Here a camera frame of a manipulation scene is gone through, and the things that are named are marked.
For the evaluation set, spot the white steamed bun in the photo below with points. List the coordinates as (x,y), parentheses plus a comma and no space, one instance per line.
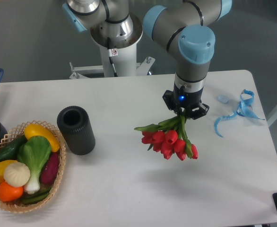
(16,174)

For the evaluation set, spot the green bok choy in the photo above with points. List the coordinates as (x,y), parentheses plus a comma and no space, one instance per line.
(34,154)

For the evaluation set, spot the blue ribbon strip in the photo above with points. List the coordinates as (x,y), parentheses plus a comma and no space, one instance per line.
(244,109)

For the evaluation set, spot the dark grey ribbed vase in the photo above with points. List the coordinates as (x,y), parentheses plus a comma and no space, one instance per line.
(75,126)

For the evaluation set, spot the dark green cucumber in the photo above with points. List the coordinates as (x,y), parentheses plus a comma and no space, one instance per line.
(10,151)

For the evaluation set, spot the green bean pods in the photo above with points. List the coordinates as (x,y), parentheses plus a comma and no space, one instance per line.
(36,197)

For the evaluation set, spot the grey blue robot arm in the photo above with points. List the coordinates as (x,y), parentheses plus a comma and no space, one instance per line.
(184,33)

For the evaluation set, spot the purple sweet potato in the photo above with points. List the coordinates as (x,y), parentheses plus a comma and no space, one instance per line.
(50,170)

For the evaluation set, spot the orange fruit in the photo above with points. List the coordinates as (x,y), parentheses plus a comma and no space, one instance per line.
(10,193)

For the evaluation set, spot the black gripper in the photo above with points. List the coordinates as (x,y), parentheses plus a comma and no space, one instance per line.
(185,103)

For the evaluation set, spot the small blue cap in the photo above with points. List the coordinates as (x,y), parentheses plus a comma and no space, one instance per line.
(222,99)

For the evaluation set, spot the red tulip bouquet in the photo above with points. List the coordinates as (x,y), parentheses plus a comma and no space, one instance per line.
(169,137)

